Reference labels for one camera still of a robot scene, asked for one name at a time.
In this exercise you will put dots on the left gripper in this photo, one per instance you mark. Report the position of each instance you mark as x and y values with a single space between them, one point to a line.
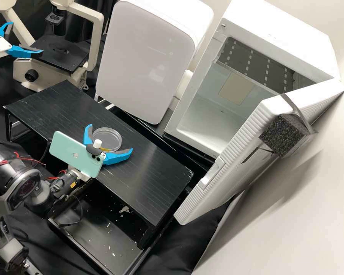
0 47

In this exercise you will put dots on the black platform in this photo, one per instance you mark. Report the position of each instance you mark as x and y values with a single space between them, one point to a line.
189 150
74 109

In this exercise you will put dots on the cream microscope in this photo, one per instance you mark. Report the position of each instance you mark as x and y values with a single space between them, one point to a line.
46 74

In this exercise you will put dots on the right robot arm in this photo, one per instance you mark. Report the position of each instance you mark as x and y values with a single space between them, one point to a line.
5 172

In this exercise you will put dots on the incubator door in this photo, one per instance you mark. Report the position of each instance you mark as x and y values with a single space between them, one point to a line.
246 157

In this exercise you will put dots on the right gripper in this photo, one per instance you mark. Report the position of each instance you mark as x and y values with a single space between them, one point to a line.
85 176

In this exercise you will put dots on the petri dish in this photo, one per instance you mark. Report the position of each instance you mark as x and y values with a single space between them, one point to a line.
109 137

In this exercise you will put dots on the white box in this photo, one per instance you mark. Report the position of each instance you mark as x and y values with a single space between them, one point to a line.
146 57

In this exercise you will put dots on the right wrist camera phone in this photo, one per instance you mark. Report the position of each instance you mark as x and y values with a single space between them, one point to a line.
71 149

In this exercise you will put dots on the black tray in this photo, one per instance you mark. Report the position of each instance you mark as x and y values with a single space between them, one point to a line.
103 237

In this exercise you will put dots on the white incubator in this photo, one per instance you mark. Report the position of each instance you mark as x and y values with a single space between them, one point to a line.
275 28

